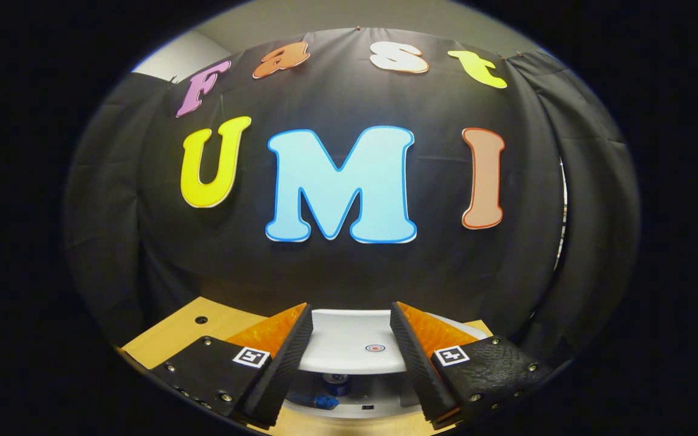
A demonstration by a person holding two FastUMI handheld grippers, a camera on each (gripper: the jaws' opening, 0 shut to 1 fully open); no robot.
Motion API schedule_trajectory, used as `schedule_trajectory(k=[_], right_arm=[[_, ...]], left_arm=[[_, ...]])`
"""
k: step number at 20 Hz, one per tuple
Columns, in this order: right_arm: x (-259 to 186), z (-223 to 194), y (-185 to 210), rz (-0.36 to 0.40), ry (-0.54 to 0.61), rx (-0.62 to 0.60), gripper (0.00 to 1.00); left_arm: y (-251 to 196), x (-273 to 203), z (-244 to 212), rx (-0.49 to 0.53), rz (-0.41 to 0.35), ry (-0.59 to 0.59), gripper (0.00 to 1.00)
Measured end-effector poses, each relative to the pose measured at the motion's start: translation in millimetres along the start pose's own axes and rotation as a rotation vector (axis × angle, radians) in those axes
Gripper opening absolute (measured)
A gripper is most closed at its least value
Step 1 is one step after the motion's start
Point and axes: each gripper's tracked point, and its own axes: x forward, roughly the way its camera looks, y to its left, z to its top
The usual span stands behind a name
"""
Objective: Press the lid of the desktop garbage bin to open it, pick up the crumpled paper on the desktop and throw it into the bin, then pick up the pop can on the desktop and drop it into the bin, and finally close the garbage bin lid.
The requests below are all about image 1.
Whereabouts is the black backdrop cloth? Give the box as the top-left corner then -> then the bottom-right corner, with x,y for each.
64,27 -> 640,364

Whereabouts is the white desktop garbage bin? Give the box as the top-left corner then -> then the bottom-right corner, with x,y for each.
282,309 -> 489,421

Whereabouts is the wooden desktop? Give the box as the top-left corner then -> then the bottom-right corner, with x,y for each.
118,297 -> 495,436

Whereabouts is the blue paper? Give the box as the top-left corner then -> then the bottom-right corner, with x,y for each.
291,392 -> 339,412

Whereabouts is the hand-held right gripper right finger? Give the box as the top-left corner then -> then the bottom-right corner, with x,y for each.
390,301 -> 553,430

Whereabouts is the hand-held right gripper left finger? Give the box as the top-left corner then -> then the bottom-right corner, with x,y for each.
164,303 -> 314,429

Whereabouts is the blue pop can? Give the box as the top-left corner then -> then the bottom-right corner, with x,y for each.
323,373 -> 351,396

